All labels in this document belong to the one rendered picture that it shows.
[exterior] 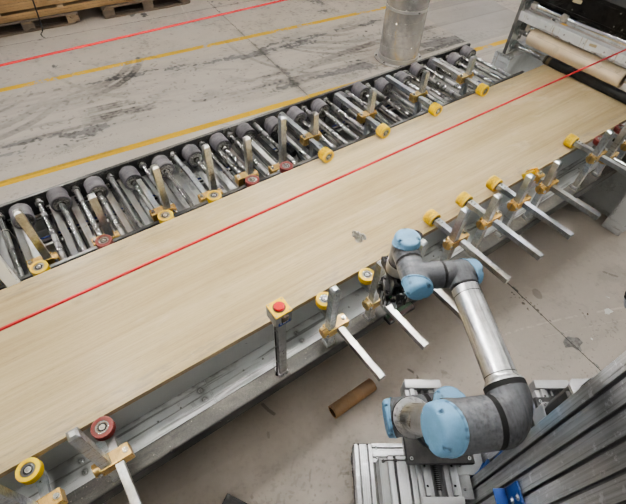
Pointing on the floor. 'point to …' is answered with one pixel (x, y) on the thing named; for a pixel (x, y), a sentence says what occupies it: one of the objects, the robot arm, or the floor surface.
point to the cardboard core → (352, 398)
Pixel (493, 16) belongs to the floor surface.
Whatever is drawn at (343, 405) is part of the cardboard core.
